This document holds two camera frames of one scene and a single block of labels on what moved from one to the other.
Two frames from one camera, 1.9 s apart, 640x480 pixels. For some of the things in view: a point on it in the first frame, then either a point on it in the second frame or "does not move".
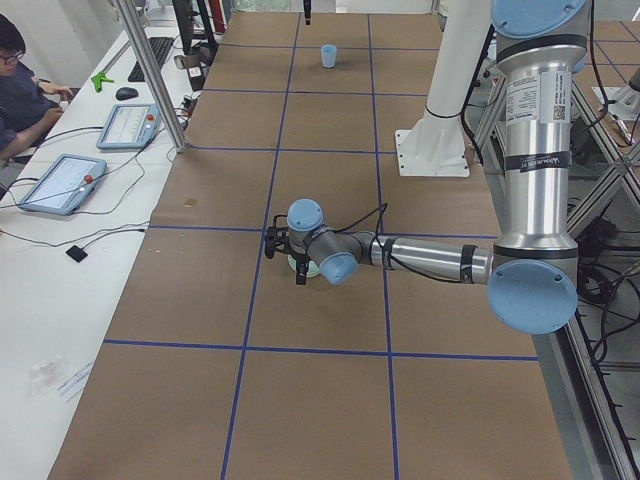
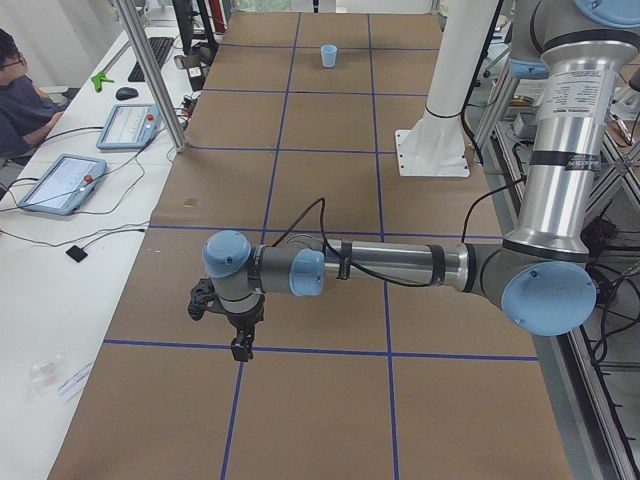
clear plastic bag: x=45 y=376 does not move
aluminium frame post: x=155 y=75 does not move
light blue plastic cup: x=329 y=55 does not move
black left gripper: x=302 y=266 to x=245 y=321
